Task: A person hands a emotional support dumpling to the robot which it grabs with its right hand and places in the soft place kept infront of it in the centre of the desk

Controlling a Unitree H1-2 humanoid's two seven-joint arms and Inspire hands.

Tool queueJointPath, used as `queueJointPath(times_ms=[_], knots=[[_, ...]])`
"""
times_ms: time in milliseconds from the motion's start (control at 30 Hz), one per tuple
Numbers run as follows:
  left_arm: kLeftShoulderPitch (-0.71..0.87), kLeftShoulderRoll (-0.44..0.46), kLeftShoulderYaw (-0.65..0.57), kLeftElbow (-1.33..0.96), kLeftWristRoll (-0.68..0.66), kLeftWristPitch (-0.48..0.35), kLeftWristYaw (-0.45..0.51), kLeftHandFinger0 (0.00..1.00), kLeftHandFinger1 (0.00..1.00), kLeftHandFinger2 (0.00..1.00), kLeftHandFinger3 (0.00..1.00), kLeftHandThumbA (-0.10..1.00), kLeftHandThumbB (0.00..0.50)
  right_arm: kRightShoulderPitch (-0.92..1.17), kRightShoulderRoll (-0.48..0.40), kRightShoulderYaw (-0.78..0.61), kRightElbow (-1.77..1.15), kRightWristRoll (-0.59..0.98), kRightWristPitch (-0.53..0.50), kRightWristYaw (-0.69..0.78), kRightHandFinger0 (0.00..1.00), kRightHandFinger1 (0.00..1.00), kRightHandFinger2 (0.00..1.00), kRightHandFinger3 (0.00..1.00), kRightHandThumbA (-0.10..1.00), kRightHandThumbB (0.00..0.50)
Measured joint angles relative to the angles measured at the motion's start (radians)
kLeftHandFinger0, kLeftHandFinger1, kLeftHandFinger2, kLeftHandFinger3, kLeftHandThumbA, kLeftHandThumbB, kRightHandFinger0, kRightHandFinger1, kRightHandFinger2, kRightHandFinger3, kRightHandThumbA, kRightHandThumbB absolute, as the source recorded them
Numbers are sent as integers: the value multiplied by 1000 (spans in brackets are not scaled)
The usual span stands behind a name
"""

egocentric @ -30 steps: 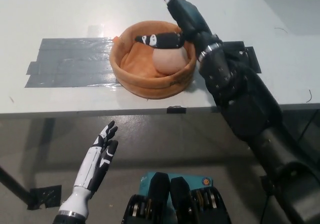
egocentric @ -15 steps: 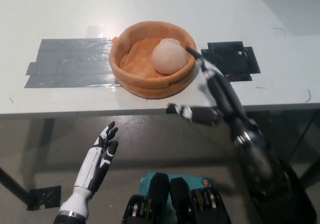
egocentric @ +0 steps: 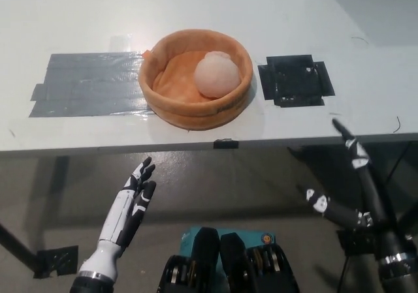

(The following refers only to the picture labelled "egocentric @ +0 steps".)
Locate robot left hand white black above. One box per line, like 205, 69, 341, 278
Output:
97, 157, 157, 249

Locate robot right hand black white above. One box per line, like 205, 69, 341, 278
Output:
296, 119, 408, 262

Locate pale pink plush dumpling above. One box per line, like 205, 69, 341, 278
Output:
194, 52, 240, 99

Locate robot torso black teal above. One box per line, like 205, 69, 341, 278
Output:
156, 226, 300, 293

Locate black floor tape patch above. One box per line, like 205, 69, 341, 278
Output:
33, 245, 80, 279

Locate black diagonal table brace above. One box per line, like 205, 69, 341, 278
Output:
0, 223, 40, 266

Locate small black tape tab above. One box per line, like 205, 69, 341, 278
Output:
213, 137, 240, 149

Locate orange plush round basket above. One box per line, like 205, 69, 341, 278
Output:
138, 28, 254, 131

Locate black tape square patch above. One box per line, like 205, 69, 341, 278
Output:
257, 54, 336, 108

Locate grey duct tape patch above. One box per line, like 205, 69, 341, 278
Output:
28, 52, 155, 119

